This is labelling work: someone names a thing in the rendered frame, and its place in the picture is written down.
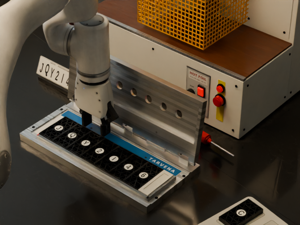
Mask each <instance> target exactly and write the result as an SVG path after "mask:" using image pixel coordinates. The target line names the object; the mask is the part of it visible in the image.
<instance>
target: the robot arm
mask: <svg viewBox="0 0 300 225"><path fill-rule="evenodd" d="M97 11H98V0H10V1H9V2H8V3H6V4H4V5H3V6H1V7H0V189H1V188H2V187H3V186H4V185H5V183H6V181H7V180H8V178H9V174H10V171H11V164H12V155H11V146H10V140H9V133H8V126H7V117H6V104H7V94H8V87H9V83H10V79H11V76H12V73H13V70H14V67H15V65H16V62H17V59H18V57H19V54H20V51H21V49H22V47H23V45H24V42H25V41H26V39H27V38H28V36H29V35H30V34H31V33H32V32H33V31H34V30H35V29H37V28H38V27H39V26H41V25H42V24H43V32H44V35H45V38H46V41H47V44H48V46H49V47H50V49H51V50H52V51H54V52H56V53H58V54H63V55H67V56H71V57H73V58H74V59H75V60H76V68H77V76H76V81H75V94H74V95H73V96H72V97H73V99H74V100H75V104H76V106H77V107H78V108H79V109H80V110H79V112H80V114H82V125H83V126H85V127H86V126H87V125H89V124H91V123H92V115H93V116H95V117H97V118H100V120H101V123H102V124H101V125H100V134H101V136H103V137H105V136H106V135H108V134H109V133H110V132H111V130H110V123H111V122H112V121H114V120H116V119H117V118H119V116H118V114H117V113H116V111H115V109H114V102H113V91H112V86H111V82H110V79H109V76H110V48H109V21H108V19H107V17H105V16H104V15H101V14H98V13H97ZM69 23H74V25H70V24H69ZM105 116H107V119H106V120H105V118H104V117H105Z"/></svg>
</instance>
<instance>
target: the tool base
mask: <svg viewBox="0 0 300 225"><path fill-rule="evenodd" d="M69 101H71V102H70V103H69V104H67V105H64V106H62V107H61V108H62V109H63V110H60V109H61V108H59V109H57V110H56V111H54V112H53V113H51V114H50V115H48V116H46V117H45V118H43V119H41V120H40V121H38V122H37V123H35V124H34V125H32V126H35V128H32V126H30V127H29V128H27V129H26V130H24V131H22V132H21V133H20V140H21V141H23V142H25V143H26V144H28V145H30V146H31V147H33V148H35V149H37V150H38V151H40V152H42V153H43V154H45V155H47V156H49V157H50V158H52V159H54V160H55V161H57V162H59V163H60V164H62V165H64V166H66V167H67V168H69V169H71V170H73V171H74V172H76V173H78V174H79V175H81V176H83V177H84V178H86V179H88V180H90V181H91V182H93V183H95V184H96V185H98V186H100V187H102V188H103V189H105V190H106V191H108V192H110V193H112V194H114V195H115V196H117V197H119V198H120V199H122V200H124V201H125V202H127V203H129V204H130V205H132V206H134V207H136V208H137V209H139V210H141V211H143V212H144V213H146V214H147V213H148V212H150V211H151V210H152V209H154V208H155V207H156V206H157V205H158V204H160V203H161V202H162V201H164V200H165V199H166V198H167V197H168V196H170V195H171V194H172V193H173V192H175V191H176V190H177V189H178V188H180V187H181V186H182V185H183V184H185V183H186V182H187V181H188V180H189V179H191V178H192V177H193V176H194V175H196V174H197V173H198V172H199V171H200V165H199V164H197V163H192V162H190V161H188V157H187V156H185V155H183V154H182V155H180V154H179V155H176V154H174V153H172V152H170V151H169V150H167V149H165V151H166V152H163V151H161V150H159V149H157V148H156V147H154V146H152V145H150V144H148V143H147V142H146V141H147V139H146V138H144V137H142V136H140V135H138V134H136V133H134V132H133V131H132V130H133V128H131V127H129V126H121V125H119V124H117V123H115V122H113V121H112V122H111V123H110V130H111V133H113V134H114V135H116V136H118V137H120V138H122V139H124V140H126V141H127V142H129V143H131V144H133V145H135V146H137V147H139V148H140V149H142V150H144V151H146V152H148V153H150V154H152V155H153V156H155V157H157V158H159V159H161V160H163V161H165V162H167V163H168V164H171V165H172V166H174V167H176V168H178V169H180V170H181V171H182V172H181V173H180V174H179V175H178V176H176V180H175V181H174V182H173V183H171V184H170V185H169V186H168V187H166V188H165V189H164V190H162V191H161V192H160V193H159V194H158V195H156V196H157V197H158V199H155V197H156V196H155V197H154V198H153V199H151V200H150V201H149V202H148V201H146V200H145V199H143V198H141V197H139V196H137V195H136V194H134V193H132V192H131V191H129V190H127V189H125V188H124V187H122V186H120V185H119V184H117V183H115V182H113V181H111V180H110V179H108V178H106V177H104V176H103V175H101V174H99V173H98V172H96V171H94V170H92V169H91V168H89V167H87V166H85V165H83V164H82V163H80V162H78V161H77V160H75V159H73V158H71V157H70V156H68V155H66V154H65V153H63V152H61V151H59V150H58V149H56V148H54V147H52V146H50V145H49V144H47V143H45V142H44V141H42V140H40V139H38V138H37V134H36V133H34V131H35V130H37V129H39V128H40V127H42V126H43V125H45V124H47V123H48V122H50V121H51V120H53V119H55V118H56V117H58V116H59V115H61V114H62V113H64V112H66V111H67V110H69V111H71V112H73V113H75V114H77V115H79V116H81V117H82V114H80V112H79V110H80V109H79V108H78V107H77V106H76V104H75V100H71V99H69ZM92 123H94V124H95V125H97V126H99V127H100V125H101V124H102V123H101V120H100V118H97V117H95V116H93V115H92ZM182 175H185V177H183V176H182Z"/></svg>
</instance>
